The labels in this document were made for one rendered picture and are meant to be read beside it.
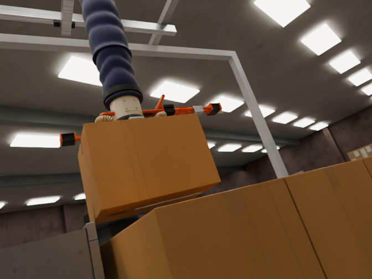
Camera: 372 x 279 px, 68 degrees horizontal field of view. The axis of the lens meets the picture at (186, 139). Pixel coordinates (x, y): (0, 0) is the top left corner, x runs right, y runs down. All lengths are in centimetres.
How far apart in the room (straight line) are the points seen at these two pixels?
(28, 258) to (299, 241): 78
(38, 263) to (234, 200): 62
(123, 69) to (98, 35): 27
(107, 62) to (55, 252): 106
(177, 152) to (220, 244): 79
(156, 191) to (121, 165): 20
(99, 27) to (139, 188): 103
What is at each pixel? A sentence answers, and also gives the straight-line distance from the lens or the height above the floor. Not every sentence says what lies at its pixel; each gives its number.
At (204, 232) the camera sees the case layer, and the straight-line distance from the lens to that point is 64.
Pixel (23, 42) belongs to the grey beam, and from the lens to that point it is 395.
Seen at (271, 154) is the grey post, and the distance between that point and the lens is 445.
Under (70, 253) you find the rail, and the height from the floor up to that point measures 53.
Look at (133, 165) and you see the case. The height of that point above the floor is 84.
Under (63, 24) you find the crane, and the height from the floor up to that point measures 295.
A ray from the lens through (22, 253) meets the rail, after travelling 101.
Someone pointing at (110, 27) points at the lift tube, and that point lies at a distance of 183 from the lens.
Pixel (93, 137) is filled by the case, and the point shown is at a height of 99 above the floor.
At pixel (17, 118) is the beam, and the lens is 667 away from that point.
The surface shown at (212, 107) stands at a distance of 186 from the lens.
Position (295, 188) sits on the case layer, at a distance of 85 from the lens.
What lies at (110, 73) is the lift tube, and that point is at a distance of 165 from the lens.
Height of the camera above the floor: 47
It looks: 19 degrees up
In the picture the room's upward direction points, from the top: 18 degrees counter-clockwise
